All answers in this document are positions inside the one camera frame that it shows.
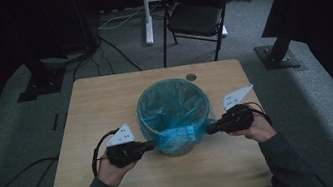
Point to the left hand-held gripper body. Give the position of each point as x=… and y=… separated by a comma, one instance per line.
x=125, y=152

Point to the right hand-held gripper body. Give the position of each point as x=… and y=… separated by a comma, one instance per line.
x=238, y=119

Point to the blue plastic bag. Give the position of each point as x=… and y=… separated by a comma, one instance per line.
x=176, y=135

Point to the green plastic bin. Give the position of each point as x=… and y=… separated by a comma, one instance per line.
x=179, y=153

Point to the person's right hand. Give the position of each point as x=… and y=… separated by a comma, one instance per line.
x=261, y=129

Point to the person's left hand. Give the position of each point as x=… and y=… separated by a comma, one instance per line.
x=111, y=174

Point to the black tape strip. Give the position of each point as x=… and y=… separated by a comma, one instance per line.
x=65, y=119
x=55, y=122

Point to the black stand with bolted base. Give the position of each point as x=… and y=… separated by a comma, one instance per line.
x=278, y=57

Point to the black stand with flat base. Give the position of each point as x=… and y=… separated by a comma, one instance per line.
x=41, y=84

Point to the black folding chair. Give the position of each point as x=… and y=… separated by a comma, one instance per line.
x=196, y=18

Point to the black box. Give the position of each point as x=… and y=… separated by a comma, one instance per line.
x=68, y=21

